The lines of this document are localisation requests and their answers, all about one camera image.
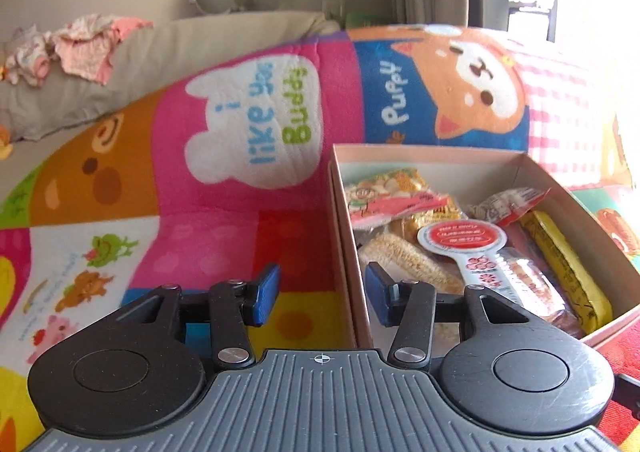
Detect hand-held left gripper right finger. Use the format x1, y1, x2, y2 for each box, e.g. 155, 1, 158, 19
364, 261, 528, 367

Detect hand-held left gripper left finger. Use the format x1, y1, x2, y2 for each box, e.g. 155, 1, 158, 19
117, 263, 282, 367

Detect pink cardboard box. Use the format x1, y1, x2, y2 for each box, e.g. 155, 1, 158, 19
327, 143, 640, 350

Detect puffed corn stick packet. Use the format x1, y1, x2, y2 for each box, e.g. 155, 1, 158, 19
357, 231, 465, 295

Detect colourful cartoon printed blanket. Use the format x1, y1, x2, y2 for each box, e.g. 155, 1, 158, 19
0, 24, 640, 452

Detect golden snack packet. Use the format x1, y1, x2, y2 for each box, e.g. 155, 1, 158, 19
395, 197, 463, 243

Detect white red paddle-shaped packet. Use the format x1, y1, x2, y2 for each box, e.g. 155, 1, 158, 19
416, 221, 526, 305

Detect clear cracker packet red label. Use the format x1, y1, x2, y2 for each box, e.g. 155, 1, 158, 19
342, 167, 437, 233

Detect clear packet red edge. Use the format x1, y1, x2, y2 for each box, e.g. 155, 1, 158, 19
467, 186, 552, 229

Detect clear brown biscuit packet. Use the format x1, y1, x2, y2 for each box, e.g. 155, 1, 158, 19
500, 246, 587, 339

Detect yellow bar packet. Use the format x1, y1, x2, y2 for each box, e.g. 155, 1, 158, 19
520, 210, 614, 335

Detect green object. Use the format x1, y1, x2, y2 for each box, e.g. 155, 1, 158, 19
345, 12, 392, 28

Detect pink baby clothes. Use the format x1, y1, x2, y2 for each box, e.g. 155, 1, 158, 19
52, 14, 153, 85

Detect white patterned baby clothes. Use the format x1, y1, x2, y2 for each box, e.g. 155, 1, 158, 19
4, 26, 55, 87

